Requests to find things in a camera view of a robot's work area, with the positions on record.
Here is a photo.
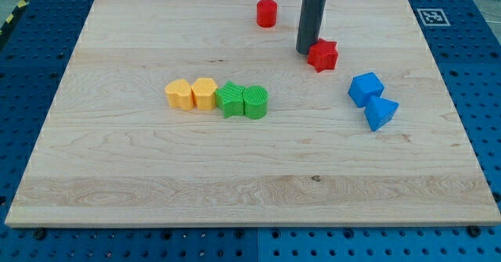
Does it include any red star block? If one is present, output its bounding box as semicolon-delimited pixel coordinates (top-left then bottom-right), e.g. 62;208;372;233
307;38;338;73

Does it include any green star block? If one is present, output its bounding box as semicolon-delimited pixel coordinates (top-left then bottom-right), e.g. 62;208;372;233
215;81;245;118

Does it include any blue cube block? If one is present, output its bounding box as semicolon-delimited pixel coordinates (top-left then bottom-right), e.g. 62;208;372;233
348;72;384;108

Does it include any green cylinder block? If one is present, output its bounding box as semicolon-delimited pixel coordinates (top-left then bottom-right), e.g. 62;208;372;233
243;85;269;120

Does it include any yellow pentagon block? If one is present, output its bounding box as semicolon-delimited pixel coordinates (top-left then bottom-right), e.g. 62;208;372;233
191;77;218;110

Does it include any yellow heart block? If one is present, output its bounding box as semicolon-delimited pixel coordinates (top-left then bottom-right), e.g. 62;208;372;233
164;79;194;110

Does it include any light wooden board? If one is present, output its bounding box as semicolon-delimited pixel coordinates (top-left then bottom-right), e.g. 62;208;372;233
5;0;500;228

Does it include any red cylinder block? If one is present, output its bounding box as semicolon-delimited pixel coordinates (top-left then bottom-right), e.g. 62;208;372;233
256;0;278;28

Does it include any blue triangular prism block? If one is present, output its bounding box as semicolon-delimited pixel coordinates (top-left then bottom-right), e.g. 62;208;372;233
364;96;399;131

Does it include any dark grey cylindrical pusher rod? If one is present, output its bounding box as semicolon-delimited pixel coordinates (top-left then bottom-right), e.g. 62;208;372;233
296;0;326;55

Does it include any white fiducial marker tag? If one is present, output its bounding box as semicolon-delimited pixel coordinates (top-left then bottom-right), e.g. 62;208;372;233
417;8;450;27

